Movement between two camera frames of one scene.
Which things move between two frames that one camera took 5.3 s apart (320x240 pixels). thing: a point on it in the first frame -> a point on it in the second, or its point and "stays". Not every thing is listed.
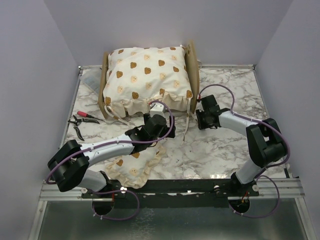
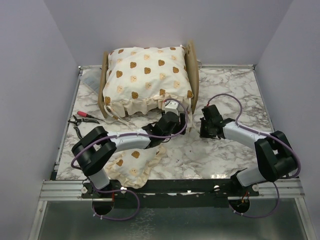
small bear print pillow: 132,170 stays
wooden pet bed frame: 192,60 stays
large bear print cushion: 135,77 stays
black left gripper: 166,129 -> 180,126
